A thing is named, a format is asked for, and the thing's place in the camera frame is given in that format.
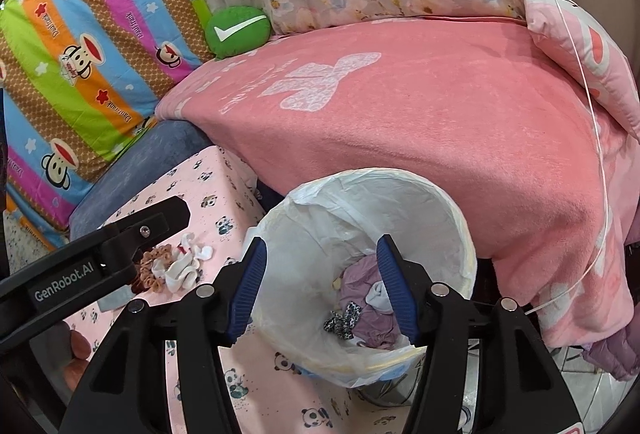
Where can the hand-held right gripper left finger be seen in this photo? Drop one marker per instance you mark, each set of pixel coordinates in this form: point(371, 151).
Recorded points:
point(247, 286)

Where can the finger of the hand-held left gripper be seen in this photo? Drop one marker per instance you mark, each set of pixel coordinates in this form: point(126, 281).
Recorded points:
point(160, 216)

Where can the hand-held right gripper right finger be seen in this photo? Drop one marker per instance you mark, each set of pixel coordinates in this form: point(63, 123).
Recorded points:
point(395, 294)

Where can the white sock with red mark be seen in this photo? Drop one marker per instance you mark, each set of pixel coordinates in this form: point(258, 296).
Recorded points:
point(196, 246)

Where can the brown scrunchie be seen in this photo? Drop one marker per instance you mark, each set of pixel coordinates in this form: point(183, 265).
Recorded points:
point(150, 264)

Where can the white bag-lined trash bin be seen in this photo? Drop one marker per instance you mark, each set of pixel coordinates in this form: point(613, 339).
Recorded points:
point(310, 239)

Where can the person's left hand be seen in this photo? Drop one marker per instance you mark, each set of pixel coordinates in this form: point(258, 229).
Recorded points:
point(80, 348)

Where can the small white sock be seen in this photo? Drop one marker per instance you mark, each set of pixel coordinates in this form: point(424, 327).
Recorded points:
point(377, 298)

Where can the purple cloth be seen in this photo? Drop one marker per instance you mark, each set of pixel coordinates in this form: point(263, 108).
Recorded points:
point(370, 314)

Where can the pink panda print cloth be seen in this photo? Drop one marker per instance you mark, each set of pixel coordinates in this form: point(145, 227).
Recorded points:
point(200, 184)

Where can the pink fleece blanket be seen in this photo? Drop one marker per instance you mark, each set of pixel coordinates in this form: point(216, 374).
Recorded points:
point(425, 124)

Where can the colourful striped monkey print quilt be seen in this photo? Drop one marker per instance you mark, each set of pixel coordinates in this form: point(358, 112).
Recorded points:
point(75, 64)

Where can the green round cushion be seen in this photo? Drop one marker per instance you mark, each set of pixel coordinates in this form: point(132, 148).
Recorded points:
point(235, 39)

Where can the pink printed pillow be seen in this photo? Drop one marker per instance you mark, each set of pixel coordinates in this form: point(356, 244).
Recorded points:
point(565, 29)

